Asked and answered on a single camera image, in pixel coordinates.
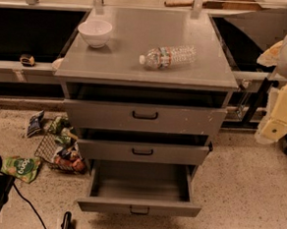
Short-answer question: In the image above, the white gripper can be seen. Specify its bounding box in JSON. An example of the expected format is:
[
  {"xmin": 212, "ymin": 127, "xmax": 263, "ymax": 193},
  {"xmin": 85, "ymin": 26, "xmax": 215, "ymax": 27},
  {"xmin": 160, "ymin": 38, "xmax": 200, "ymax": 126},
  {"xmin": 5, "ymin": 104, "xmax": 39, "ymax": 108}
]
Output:
[{"xmin": 255, "ymin": 85, "xmax": 287, "ymax": 144}]

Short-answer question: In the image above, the grey bottom drawer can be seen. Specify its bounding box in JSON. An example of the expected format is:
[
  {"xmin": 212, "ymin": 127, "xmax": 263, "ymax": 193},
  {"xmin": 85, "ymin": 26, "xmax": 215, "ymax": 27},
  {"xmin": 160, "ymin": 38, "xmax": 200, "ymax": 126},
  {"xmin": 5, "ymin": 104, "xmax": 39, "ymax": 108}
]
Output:
[{"xmin": 78, "ymin": 160, "xmax": 201, "ymax": 217}]

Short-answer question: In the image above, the grey drawer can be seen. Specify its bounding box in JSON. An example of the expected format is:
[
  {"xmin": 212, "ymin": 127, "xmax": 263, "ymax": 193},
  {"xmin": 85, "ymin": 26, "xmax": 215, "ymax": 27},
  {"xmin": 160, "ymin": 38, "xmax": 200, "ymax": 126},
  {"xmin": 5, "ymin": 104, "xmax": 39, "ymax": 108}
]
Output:
[
  {"xmin": 78, "ymin": 160, "xmax": 201, "ymax": 217},
  {"xmin": 78, "ymin": 129, "xmax": 211, "ymax": 166},
  {"xmin": 65, "ymin": 83, "xmax": 227, "ymax": 136}
]

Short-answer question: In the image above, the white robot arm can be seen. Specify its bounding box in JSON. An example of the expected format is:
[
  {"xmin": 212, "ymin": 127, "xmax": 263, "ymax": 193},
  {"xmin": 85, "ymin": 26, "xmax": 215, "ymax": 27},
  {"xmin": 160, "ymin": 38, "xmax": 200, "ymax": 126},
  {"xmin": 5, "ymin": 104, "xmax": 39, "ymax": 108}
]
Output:
[{"xmin": 255, "ymin": 34, "xmax": 287, "ymax": 144}]

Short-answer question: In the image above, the grey middle drawer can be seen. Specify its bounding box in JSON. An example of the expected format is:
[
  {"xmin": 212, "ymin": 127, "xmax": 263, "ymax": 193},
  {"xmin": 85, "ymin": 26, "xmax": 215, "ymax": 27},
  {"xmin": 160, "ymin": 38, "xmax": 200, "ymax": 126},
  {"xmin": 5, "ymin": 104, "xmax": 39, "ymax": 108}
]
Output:
[{"xmin": 78, "ymin": 129, "xmax": 211, "ymax": 166}]

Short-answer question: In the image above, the grey top drawer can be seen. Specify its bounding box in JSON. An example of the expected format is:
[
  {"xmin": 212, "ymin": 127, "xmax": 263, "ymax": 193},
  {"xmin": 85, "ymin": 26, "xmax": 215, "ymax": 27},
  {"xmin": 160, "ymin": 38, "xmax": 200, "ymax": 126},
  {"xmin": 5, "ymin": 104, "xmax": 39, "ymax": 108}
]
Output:
[{"xmin": 65, "ymin": 83, "xmax": 227, "ymax": 136}]

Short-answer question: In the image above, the black stand with tray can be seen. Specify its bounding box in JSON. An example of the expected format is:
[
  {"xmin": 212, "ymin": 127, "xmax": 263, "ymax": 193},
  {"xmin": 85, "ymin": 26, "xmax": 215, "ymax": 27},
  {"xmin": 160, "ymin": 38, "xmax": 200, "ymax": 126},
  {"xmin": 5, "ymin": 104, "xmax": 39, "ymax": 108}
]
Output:
[{"xmin": 213, "ymin": 3, "xmax": 287, "ymax": 156}]

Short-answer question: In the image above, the clear plastic water bottle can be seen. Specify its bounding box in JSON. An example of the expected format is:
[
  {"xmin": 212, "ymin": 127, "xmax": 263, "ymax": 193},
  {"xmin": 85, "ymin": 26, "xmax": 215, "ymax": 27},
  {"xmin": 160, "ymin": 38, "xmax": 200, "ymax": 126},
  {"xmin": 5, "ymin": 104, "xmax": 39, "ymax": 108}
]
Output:
[{"xmin": 139, "ymin": 45, "xmax": 197, "ymax": 70}]

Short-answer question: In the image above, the white ceramic bowl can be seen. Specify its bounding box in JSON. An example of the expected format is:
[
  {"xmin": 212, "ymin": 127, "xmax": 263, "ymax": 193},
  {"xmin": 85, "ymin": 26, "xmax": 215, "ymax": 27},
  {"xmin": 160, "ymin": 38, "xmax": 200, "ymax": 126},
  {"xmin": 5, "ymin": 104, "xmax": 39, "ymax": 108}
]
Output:
[{"xmin": 78, "ymin": 20, "xmax": 113, "ymax": 48}]

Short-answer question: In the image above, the red snack bag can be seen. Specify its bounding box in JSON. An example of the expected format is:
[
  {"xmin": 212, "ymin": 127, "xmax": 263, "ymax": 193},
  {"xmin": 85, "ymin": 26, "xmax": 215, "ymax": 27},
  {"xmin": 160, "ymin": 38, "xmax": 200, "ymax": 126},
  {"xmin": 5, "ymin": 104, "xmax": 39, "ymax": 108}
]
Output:
[{"xmin": 53, "ymin": 153, "xmax": 86, "ymax": 172}]

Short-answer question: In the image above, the green snack packet in basket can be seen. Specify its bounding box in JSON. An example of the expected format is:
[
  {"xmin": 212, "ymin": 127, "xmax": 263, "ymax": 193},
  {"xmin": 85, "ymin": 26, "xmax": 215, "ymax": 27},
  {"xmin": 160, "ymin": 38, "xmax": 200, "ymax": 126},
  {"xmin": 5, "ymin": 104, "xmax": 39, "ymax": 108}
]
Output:
[{"xmin": 48, "ymin": 116, "xmax": 71, "ymax": 135}]

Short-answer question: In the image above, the blue snack bag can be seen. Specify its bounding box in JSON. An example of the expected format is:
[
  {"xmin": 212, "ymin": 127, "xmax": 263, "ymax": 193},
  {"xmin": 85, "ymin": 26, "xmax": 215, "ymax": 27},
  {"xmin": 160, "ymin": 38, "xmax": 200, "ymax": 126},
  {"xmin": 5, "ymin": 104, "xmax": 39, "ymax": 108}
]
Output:
[{"xmin": 27, "ymin": 110, "xmax": 45, "ymax": 137}]

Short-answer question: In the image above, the green snack bag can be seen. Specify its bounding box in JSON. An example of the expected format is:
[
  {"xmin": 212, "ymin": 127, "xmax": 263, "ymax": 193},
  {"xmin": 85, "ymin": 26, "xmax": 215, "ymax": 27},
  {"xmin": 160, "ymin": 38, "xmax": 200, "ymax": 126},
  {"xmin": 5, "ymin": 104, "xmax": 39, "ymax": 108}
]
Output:
[{"xmin": 1, "ymin": 156, "xmax": 40, "ymax": 184}]

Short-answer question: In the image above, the wire mesh basket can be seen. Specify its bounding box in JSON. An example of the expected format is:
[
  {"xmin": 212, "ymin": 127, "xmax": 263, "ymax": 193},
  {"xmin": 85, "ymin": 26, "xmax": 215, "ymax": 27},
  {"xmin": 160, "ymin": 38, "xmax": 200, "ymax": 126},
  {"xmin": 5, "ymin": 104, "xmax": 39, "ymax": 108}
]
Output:
[{"xmin": 35, "ymin": 125, "xmax": 85, "ymax": 172}]

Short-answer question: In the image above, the black handle bottom edge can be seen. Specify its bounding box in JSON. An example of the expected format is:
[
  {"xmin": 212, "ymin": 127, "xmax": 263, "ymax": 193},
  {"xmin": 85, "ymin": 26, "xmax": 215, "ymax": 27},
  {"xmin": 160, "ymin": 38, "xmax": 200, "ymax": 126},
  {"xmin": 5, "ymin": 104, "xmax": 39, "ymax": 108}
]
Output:
[{"xmin": 61, "ymin": 211, "xmax": 72, "ymax": 229}]

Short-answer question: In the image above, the black cable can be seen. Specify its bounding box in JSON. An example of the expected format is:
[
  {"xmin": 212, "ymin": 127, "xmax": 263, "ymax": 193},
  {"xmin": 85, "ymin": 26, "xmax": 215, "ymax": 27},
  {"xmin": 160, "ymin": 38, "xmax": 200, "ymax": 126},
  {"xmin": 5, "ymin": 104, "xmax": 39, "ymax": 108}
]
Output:
[{"xmin": 9, "ymin": 182, "xmax": 53, "ymax": 229}]

